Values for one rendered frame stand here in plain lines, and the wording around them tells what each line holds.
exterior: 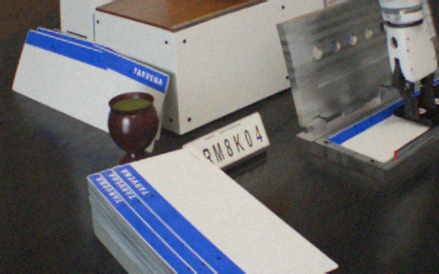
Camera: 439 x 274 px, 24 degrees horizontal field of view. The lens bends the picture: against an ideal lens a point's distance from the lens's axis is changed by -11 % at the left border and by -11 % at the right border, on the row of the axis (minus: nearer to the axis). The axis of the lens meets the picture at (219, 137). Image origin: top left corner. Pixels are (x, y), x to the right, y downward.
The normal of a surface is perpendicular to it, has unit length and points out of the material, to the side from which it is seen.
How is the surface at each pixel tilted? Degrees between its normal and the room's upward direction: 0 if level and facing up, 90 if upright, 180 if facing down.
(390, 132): 0
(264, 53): 90
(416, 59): 77
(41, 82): 63
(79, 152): 0
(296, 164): 0
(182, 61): 90
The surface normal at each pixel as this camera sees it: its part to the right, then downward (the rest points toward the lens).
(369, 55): 0.65, 0.04
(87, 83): -0.65, -0.11
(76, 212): -0.05, -0.90
